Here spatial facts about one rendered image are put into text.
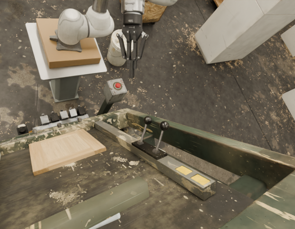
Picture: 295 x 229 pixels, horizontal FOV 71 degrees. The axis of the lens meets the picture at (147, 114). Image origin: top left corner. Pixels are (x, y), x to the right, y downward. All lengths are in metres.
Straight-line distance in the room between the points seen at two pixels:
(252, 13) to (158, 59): 1.30
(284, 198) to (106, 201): 0.37
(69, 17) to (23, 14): 1.54
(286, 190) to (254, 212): 0.10
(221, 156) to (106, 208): 0.68
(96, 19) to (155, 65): 1.59
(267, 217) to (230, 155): 0.41
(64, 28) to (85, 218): 1.43
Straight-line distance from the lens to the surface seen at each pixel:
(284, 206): 0.48
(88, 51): 1.74
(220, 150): 0.85
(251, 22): 3.10
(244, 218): 0.44
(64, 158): 1.00
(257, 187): 0.76
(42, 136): 1.35
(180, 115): 2.81
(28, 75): 2.55
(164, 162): 0.74
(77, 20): 1.55
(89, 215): 0.23
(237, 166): 0.83
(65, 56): 1.68
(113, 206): 0.24
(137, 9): 0.84
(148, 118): 0.86
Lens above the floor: 2.20
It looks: 58 degrees down
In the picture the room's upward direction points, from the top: 48 degrees clockwise
